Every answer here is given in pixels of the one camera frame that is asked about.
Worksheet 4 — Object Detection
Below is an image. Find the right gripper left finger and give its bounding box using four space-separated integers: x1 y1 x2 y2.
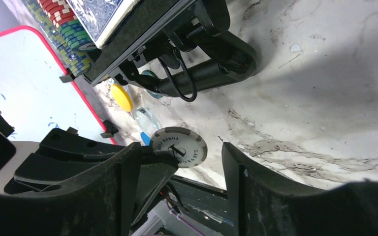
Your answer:
0 143 178 236

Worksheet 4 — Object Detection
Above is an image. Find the grey white poker chip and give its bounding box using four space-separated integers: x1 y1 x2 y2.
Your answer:
150 126 208 168

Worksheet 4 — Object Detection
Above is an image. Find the blue card deck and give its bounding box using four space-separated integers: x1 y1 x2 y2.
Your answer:
67 0 139 49

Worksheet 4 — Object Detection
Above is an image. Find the black poker set case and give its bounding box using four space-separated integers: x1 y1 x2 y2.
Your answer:
58 0 258 103

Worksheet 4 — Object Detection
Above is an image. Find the dark teal loose chip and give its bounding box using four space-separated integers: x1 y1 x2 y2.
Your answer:
140 70 163 99

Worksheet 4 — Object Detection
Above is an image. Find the blue round button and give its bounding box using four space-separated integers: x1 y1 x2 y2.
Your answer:
140 132 151 146

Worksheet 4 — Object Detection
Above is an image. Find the clear round button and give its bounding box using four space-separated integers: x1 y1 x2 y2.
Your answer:
132 107 162 137

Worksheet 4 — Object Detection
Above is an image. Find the black board clip lower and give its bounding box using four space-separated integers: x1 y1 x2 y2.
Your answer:
100 120 119 139

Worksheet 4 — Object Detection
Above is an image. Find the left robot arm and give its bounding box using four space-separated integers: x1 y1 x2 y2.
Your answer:
0 114 123 194

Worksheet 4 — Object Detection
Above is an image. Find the white board red edge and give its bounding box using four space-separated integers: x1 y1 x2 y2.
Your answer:
0 26 115 144

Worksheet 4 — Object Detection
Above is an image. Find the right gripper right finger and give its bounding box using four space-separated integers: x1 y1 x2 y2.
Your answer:
221 142 378 236

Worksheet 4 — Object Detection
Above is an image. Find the yellow round dealer button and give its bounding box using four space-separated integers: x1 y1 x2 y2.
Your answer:
110 84 134 112

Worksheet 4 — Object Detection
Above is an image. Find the blue red chip row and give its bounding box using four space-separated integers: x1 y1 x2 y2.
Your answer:
37 0 97 52

